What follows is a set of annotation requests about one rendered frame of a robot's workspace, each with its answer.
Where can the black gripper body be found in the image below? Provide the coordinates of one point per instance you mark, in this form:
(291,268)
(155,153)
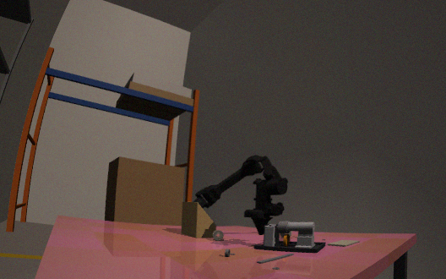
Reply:
(258,211)

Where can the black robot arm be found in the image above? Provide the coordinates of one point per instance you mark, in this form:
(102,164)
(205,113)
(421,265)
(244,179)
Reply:
(273,185)

